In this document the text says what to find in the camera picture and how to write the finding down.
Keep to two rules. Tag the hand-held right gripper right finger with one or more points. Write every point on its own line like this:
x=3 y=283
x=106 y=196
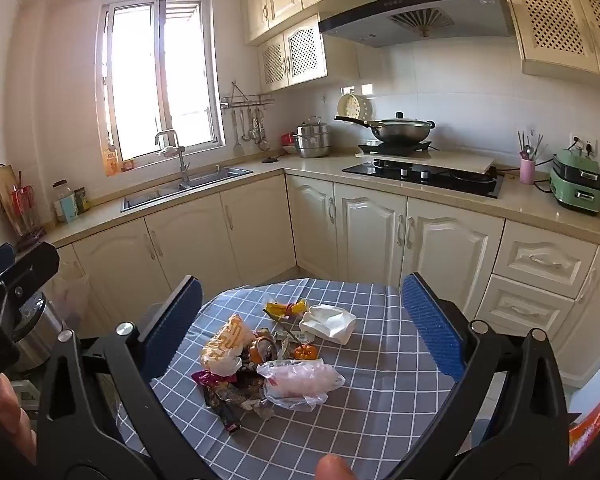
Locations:
x=432 y=325

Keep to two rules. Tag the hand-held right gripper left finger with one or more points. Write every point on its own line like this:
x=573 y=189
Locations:
x=172 y=330

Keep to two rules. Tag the metal can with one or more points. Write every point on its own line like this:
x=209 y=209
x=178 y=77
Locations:
x=263 y=351

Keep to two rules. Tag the small orange pumpkin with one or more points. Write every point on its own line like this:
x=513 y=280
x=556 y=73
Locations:
x=306 y=351

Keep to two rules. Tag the person's left hand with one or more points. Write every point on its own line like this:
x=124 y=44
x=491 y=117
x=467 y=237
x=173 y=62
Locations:
x=15 y=420

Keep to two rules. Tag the person's right hand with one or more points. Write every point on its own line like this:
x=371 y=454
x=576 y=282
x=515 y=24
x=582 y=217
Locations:
x=335 y=469

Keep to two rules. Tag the stainless steel bin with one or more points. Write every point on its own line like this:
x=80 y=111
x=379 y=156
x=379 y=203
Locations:
x=37 y=330

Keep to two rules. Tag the orange snack bag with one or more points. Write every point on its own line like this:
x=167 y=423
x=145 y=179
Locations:
x=225 y=342

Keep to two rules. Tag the red and purple wrapper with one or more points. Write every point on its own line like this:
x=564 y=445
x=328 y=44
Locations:
x=210 y=377

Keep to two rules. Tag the red kitchen tool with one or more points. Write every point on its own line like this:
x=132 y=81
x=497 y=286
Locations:
x=24 y=200

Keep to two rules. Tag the jar with blue label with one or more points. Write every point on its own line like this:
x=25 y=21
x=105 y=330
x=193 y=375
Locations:
x=66 y=205

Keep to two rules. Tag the wooden cutting board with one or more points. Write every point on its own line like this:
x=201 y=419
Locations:
x=2 y=190

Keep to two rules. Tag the small green box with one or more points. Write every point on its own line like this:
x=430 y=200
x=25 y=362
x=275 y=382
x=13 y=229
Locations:
x=81 y=200

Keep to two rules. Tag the brown walnut shell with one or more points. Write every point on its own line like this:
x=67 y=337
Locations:
x=263 y=333

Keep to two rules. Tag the cream drawer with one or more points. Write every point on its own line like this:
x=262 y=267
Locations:
x=525 y=307
x=545 y=257

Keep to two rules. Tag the dark brown long wrapper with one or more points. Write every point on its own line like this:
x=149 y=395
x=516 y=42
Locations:
x=225 y=410

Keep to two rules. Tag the white paper bag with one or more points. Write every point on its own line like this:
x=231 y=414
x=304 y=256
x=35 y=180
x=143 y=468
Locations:
x=327 y=325

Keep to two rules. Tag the cream base cabinets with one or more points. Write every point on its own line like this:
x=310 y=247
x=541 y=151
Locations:
x=370 y=240

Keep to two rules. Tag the thin brown twig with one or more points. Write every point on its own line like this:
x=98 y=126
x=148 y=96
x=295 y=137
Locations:
x=292 y=335

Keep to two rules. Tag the clear crumpled plastic bag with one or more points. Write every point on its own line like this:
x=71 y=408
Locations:
x=300 y=380

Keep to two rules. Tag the black gas hob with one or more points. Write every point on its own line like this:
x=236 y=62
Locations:
x=430 y=180

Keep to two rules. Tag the stainless steel sink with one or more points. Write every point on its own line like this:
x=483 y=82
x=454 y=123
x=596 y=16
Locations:
x=200 y=180

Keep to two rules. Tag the beige board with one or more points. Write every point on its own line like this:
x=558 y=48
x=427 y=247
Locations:
x=455 y=162

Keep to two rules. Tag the red and orange packet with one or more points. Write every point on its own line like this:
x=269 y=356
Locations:
x=592 y=425

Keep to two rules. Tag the steel wok with lid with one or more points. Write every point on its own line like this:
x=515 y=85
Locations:
x=400 y=130

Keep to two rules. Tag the green electric grill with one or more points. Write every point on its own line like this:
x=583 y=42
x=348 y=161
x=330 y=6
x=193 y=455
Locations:
x=575 y=185

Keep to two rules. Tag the chopsticks and spoons bundle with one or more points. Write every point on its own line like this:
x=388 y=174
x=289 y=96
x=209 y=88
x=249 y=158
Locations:
x=529 y=147

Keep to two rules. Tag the sliding kitchen window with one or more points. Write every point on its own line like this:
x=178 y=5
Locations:
x=135 y=85

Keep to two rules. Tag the stainless steamer pot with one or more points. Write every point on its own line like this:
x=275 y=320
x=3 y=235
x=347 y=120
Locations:
x=312 y=140

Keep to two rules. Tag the red cup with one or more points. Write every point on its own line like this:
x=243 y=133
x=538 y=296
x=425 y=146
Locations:
x=287 y=138

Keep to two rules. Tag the cream round steamer basket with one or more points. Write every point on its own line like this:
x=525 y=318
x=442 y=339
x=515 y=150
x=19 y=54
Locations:
x=352 y=106

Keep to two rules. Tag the small lattice door cabinet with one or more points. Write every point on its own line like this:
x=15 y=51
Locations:
x=305 y=55

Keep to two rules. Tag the range hood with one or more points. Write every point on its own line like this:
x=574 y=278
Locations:
x=420 y=20

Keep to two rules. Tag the large lattice door cabinet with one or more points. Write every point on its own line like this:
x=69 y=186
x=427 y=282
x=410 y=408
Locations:
x=555 y=20

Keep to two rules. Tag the white wall socket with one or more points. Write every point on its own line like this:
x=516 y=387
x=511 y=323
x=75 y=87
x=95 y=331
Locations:
x=582 y=144

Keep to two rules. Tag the wall utensil rack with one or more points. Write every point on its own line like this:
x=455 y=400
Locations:
x=245 y=100

